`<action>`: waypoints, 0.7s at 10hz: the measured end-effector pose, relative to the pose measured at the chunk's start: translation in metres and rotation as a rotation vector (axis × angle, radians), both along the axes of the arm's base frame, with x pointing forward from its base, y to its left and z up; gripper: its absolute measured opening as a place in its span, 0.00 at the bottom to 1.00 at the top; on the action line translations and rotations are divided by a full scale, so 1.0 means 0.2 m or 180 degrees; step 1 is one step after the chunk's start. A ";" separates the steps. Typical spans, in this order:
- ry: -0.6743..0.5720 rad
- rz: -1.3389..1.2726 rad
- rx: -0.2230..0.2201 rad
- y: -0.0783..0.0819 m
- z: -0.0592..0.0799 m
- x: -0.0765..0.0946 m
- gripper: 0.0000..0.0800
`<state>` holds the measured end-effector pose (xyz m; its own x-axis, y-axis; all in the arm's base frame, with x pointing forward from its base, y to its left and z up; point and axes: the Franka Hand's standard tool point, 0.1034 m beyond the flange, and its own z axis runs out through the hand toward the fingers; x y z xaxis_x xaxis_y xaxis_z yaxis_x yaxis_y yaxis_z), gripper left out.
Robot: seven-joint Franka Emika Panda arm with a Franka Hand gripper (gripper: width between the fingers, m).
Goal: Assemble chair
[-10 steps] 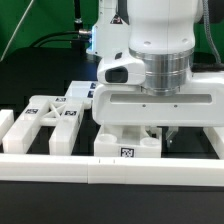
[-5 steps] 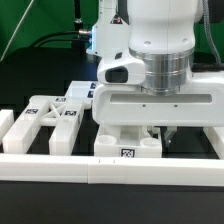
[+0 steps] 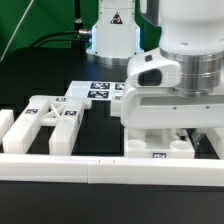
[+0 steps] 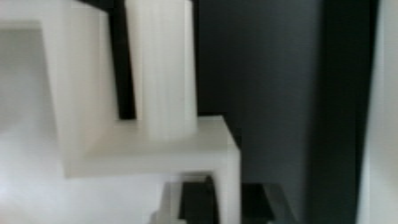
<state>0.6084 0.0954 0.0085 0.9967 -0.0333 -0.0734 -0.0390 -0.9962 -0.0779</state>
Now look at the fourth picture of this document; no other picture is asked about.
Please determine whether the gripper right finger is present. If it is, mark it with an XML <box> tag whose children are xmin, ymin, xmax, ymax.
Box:
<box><xmin>241</xmin><ymin>183</ymin><xmax>298</xmax><ymax>224</ymax></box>

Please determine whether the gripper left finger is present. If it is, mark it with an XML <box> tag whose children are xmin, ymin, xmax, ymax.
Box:
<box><xmin>151</xmin><ymin>175</ymin><xmax>218</xmax><ymax>224</ymax></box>

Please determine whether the white chair seat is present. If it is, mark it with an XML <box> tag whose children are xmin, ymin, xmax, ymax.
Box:
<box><xmin>0</xmin><ymin>0</ymin><xmax>241</xmax><ymax>224</ymax></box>

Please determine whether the white U-shaped fence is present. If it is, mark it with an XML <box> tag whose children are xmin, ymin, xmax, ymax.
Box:
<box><xmin>357</xmin><ymin>0</ymin><xmax>398</xmax><ymax>224</ymax></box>

